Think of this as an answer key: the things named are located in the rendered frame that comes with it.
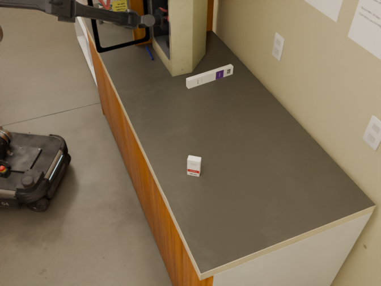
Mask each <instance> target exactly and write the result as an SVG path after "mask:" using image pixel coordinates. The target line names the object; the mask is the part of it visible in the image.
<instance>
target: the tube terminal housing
mask: <svg viewBox="0 0 381 286"><path fill-rule="evenodd" d="M207 10H208V0H168V21H169V22H170V23H171V36H170V35H169V38H170V60H168V58H167V57H166V55H165V54H164V52H163V51H162V50H161V48H160V46H159V45H158V44H157V42H156V41H155V39H154V34H153V39H152V42H153V48H154V50H155V51H156V53H157V54H158V56H159V57H160V59H161V60H162V62H163V63H164V65H165V66H166V68H167V69H168V71H169V72H170V74H171V75H172V76H173V77H174V76H177V75H182V74H187V73H191V72H192V71H194V69H195V67H196V66H197V65H198V63H199V62H200V61H201V59H202V58H203V56H204V55H205V53H206V25H207Z"/></svg>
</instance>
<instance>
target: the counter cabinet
mask: <svg viewBox="0 0 381 286"><path fill-rule="evenodd" d="M86 31H87V30H86ZM87 37H88V42H89V46H90V51H91V57H92V62H93V66H94V72H95V77H96V83H97V86H98V92H99V97H100V102H101V108H102V112H103V115H105V116H106V118H107V120H108V123H109V126H110V128H111V131H112V133H113V136H114V138H115V140H116V144H117V146H118V149H119V151H120V153H121V156H122V158H123V161H124V164H125V166H126V169H127V171H128V173H129V176H130V179H131V181H132V183H133V186H134V189H135V191H136V194H137V196H138V199H139V202H140V203H141V206H142V209H143V211H144V214H145V216H146V219H147V222H148V224H149V227H150V229H151V232H152V234H153V236H154V239H155V242H156V244H157V247H158V249H159V252H160V254H161V257H162V259H163V262H164V265H165V267H166V269H167V272H168V274H169V277H170V279H171V282H172V285H173V286H330V285H331V283H332V282H333V279H334V278H335V276H336V275H337V273H338V271H339V269H340V268H341V266H342V264H343V262H344V261H345V259H346V257H347V256H348V254H349V252H350V251H351V249H352V247H353V245H354V244H355V242H356V240H357V238H358V237H359V235H360V233H361V231H362V230H363V228H364V227H365V225H366V223H367V221H368V220H369V218H370V216H371V214H372V212H371V213H369V214H366V215H364V216H361V217H359V218H356V219H353V220H351V221H348V222H346V223H344V224H341V225H339V226H336V227H334V228H331V229H328V230H326V231H324V232H321V233H319V234H316V235H313V236H311V237H308V238H306V239H303V240H301V241H299V242H296V243H294V244H291V245H288V246H286V247H283V248H281V249H278V250H276V251H273V252H271V253H269V254H266V255H263V256H261V257H258V258H256V259H253V260H250V261H249V262H246V263H243V264H241V265H238V266H236V267H233V268H231V269H229V270H226V271H223V272H221V273H218V274H216V275H213V276H211V277H208V278H206V279H203V280H199V277H198V275H197V273H196V270H195V269H194V266H193V264H192V262H191V259H190V257H189V255H188V253H187V251H186V249H185V246H184V244H183V242H182V240H181V238H180V236H179V233H178V231H177V228H176V226H175V224H174V222H173V220H172V218H171V215H170V213H169V211H168V209H167V207H166V204H165V202H164V200H163V198H162V196H161V194H160V191H159V189H158V187H157V185H156V182H155V180H154V178H153V176H152V174H151V171H150V169H149V167H148V165H147V163H146V160H145V158H144V156H143V154H142V152H141V150H140V147H139V145H138V142H137V140H136V138H135V136H134V134H133V132H132V129H131V127H130V125H129V123H128V121H127V119H126V116H125V114H124V112H123V110H122V108H121V105H120V103H119V101H118V98H117V96H116V94H115V92H114V90H113V88H112V85H111V83H110V81H109V79H108V77H107V74H106V72H105V70H104V68H103V66H102V64H101V61H100V59H99V56H98V54H97V52H96V50H95V48H94V46H93V43H92V41H91V39H90V37H89V35H88V33H87Z"/></svg>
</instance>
